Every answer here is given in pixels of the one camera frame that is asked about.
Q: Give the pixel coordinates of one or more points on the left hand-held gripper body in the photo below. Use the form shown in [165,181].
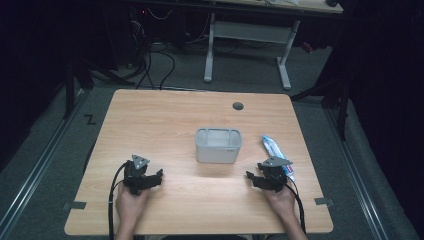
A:
[135,175]

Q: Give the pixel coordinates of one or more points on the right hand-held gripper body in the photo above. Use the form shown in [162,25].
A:
[274,176]

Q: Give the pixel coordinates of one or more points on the blue white toothpaste tube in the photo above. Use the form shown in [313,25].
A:
[271,148]

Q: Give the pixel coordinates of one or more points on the grey plastic organizer box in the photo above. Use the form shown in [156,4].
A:
[218,151]

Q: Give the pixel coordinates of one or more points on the person's right hand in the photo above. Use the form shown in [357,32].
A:
[281,201]

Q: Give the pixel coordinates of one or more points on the person's left hand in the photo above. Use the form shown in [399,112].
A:
[128,205]

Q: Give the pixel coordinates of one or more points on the grey tape strip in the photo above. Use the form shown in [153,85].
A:
[75,205]
[324,201]

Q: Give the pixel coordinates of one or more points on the black metal stand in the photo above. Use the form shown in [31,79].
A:
[342,110]
[69,90]

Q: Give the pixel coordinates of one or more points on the white-legged wooden desk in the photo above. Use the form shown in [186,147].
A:
[251,33]

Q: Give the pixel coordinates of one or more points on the metal floor rail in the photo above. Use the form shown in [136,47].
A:
[36,166]
[356,176]

